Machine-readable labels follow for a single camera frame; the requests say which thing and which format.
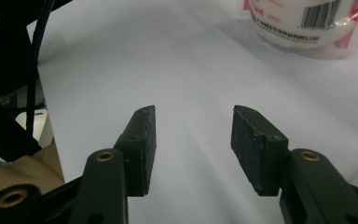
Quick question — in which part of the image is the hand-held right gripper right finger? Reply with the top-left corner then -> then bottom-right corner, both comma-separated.
230,105 -> 358,224

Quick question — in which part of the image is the clear bag with red print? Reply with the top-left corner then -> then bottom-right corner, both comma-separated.
237,0 -> 358,60

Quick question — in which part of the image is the white object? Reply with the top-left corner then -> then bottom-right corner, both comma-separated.
14,108 -> 49,142

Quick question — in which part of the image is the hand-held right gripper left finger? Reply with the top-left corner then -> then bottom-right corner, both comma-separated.
69,105 -> 157,224

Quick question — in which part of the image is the black hanging cable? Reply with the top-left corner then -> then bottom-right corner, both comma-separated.
25,0 -> 54,140

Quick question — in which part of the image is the white table cover sheet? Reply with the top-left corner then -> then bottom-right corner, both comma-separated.
26,0 -> 358,224

